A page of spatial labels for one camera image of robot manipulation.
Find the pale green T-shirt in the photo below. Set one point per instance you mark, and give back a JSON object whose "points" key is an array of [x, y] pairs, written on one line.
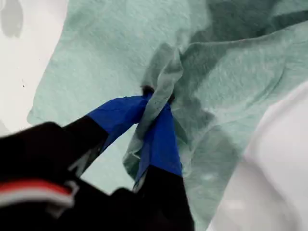
{"points": [[108, 48]]}

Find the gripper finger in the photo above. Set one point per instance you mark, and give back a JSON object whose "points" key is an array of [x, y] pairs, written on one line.
{"points": [[161, 149], [115, 115]]}

